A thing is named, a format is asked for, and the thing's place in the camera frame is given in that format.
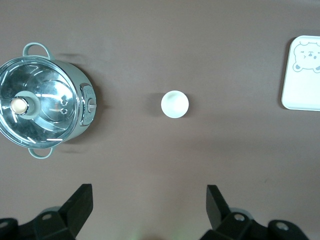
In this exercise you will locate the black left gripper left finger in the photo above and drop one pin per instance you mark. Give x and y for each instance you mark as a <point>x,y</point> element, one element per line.
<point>72,215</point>

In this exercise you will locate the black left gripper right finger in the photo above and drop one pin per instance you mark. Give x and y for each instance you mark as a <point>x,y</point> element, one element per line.
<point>220,217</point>

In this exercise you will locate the white plastic cup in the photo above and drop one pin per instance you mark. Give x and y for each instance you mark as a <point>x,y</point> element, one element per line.
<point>175,104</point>

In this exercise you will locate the cream tray with bear print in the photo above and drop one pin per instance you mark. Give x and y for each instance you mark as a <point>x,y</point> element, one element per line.
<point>302,92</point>

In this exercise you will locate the grey pot glass lid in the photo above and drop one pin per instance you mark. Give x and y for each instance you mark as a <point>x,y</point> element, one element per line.
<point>78,75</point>

